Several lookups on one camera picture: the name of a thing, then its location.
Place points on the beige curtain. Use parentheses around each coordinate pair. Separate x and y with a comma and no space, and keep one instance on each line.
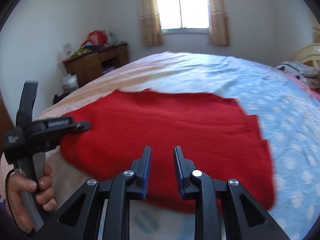
(150,23)
(219,34)

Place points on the white card on wall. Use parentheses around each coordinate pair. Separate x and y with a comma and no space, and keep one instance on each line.
(67,48)

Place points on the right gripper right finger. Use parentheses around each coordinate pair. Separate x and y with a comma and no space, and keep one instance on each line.
(223,209)

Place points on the pink and blue bed sheet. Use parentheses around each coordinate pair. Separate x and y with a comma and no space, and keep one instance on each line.
(287,111)

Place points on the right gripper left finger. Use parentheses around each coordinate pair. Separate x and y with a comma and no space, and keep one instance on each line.
(101,203)

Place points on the red gift bag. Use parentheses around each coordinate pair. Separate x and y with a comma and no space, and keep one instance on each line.
(96,38)

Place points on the window with white frame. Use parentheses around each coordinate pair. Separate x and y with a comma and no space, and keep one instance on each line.
(183,16)

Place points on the left beige curtain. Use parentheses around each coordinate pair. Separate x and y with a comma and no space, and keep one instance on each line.
(150,23)

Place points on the brown wooden desk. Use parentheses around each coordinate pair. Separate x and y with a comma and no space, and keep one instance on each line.
(92,65)

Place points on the right beige curtain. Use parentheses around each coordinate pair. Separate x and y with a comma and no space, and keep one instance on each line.
(219,34)

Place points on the cream wooden headboard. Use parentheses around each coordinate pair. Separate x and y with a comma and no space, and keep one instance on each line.
(309,56)

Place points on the person's left hand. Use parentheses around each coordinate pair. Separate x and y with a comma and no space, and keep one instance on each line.
(14,204)

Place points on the white paper bag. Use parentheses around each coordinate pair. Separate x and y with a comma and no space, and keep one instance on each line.
(69,83)

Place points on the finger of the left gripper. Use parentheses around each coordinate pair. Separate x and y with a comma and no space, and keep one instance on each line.
(55,128)
(24,114)

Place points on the red knitted sweater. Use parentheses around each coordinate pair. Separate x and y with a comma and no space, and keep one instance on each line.
(214,132)

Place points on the grey patterned pillow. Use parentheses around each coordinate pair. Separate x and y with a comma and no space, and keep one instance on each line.
(309,76)

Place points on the black bag on floor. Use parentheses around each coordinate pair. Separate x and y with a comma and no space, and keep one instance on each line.
(57,98)

